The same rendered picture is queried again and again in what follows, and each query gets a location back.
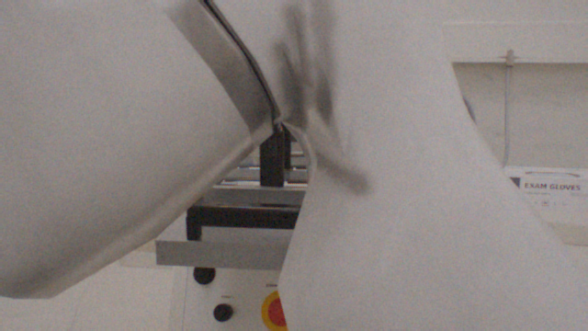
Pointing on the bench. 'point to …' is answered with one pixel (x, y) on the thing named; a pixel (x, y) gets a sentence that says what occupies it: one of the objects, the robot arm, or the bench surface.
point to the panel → (258, 279)
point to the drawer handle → (240, 216)
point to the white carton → (552, 187)
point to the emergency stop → (277, 313)
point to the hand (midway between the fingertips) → (276, 155)
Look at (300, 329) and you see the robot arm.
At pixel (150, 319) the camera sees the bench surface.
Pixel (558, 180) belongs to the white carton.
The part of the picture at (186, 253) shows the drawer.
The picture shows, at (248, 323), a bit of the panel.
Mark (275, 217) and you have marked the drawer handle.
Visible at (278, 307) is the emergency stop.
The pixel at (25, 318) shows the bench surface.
